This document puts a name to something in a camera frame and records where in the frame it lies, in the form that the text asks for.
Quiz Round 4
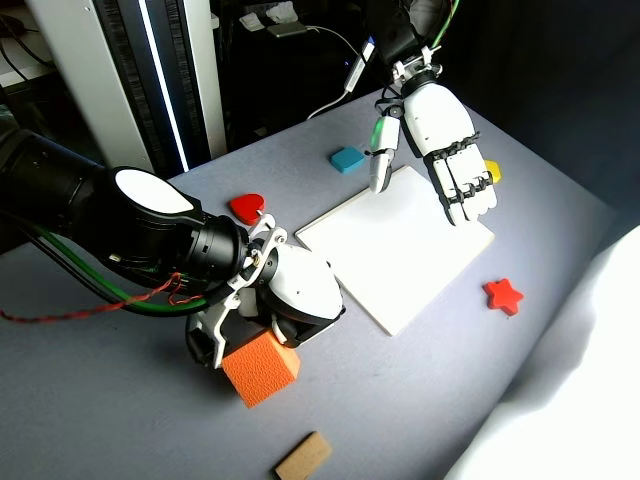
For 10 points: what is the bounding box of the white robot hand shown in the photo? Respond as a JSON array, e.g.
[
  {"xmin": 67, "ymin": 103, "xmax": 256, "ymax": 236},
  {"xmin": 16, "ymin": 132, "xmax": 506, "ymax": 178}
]
[
  {"xmin": 238, "ymin": 243, "xmax": 347, "ymax": 351},
  {"xmin": 367, "ymin": 82, "xmax": 500, "ymax": 227}
]

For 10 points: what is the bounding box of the orange foam block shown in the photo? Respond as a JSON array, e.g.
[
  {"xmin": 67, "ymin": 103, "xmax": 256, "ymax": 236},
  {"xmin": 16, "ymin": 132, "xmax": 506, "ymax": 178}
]
[{"xmin": 221, "ymin": 330, "xmax": 302, "ymax": 410}]

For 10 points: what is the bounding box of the blue rounded square block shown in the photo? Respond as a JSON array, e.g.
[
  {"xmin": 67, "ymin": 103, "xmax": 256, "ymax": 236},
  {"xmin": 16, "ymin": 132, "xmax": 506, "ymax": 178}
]
[{"xmin": 329, "ymin": 146, "xmax": 366, "ymax": 175}]

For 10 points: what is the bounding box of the white square board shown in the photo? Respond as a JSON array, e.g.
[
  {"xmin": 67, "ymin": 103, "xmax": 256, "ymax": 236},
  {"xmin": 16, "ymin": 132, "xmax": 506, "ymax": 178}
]
[{"xmin": 293, "ymin": 164, "xmax": 496, "ymax": 337}]

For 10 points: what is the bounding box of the red heart block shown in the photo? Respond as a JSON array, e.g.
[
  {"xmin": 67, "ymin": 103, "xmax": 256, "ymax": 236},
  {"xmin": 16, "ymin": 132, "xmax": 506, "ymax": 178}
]
[{"xmin": 228, "ymin": 193, "xmax": 266, "ymax": 226}]

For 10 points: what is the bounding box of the tan wooden rectangular block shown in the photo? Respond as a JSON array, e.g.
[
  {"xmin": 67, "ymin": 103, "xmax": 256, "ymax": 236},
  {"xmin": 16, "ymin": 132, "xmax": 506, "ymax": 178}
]
[{"xmin": 273, "ymin": 431, "xmax": 334, "ymax": 480}]

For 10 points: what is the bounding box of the grey power bank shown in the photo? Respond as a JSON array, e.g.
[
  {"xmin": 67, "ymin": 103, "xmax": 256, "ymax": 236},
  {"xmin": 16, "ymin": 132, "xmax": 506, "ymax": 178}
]
[{"xmin": 266, "ymin": 20, "xmax": 309, "ymax": 39}]

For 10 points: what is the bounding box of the red star block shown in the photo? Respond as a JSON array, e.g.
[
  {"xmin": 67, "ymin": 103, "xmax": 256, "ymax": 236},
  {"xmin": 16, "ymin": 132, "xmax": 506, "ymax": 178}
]
[{"xmin": 482, "ymin": 277, "xmax": 525, "ymax": 317}]

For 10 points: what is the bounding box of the white crumpled object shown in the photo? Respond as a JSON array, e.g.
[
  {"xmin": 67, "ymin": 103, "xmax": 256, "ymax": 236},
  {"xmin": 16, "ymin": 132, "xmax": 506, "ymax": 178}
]
[{"xmin": 238, "ymin": 0, "xmax": 299, "ymax": 32}]

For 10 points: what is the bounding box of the grey table cloth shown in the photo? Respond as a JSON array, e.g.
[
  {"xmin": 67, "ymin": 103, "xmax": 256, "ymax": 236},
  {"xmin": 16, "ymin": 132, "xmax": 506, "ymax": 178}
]
[{"xmin": 0, "ymin": 87, "xmax": 621, "ymax": 480}]

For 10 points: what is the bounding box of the white black robot column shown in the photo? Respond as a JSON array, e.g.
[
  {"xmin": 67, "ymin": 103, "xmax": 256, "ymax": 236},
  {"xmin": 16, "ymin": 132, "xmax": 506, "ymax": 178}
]
[{"xmin": 24, "ymin": 0, "xmax": 229, "ymax": 174}]

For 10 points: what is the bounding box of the white cable with adapter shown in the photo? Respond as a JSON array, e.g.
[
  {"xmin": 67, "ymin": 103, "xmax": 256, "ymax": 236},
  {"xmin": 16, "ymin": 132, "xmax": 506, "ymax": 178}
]
[{"xmin": 304, "ymin": 24, "xmax": 377, "ymax": 121}]

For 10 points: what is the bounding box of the green cable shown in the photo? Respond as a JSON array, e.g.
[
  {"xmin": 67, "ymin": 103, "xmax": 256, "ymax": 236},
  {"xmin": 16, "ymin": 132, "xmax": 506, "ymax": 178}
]
[
  {"xmin": 430, "ymin": 0, "xmax": 461, "ymax": 49},
  {"xmin": 24, "ymin": 223, "xmax": 209, "ymax": 318}
]

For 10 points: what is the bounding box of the red black twisted cable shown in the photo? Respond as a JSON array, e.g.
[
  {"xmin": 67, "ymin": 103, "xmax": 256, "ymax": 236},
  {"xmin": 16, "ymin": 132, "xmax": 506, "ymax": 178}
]
[{"xmin": 0, "ymin": 272, "xmax": 207, "ymax": 324}]

